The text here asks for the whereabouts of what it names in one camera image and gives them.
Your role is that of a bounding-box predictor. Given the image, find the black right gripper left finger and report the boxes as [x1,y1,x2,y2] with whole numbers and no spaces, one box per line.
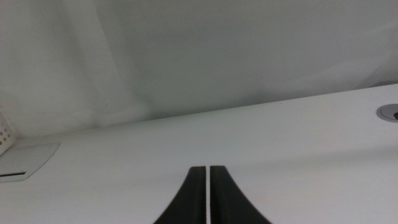
[152,166,207,224]

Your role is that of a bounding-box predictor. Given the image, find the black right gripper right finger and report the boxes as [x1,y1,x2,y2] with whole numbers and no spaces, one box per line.
[210,166,273,224]

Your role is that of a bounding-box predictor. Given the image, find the white backdrop curtain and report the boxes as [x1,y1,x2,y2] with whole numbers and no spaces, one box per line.
[0,0,398,139]

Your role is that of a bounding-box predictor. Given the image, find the white perforated plastic basket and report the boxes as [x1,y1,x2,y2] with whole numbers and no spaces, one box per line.
[0,108,17,156]

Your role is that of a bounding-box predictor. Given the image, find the grey rectangular table cable hatch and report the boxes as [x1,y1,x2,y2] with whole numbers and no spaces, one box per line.
[0,142,61,184]

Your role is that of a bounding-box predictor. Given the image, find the grey round cable grommet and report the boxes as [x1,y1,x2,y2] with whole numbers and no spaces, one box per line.
[376,103,398,123]

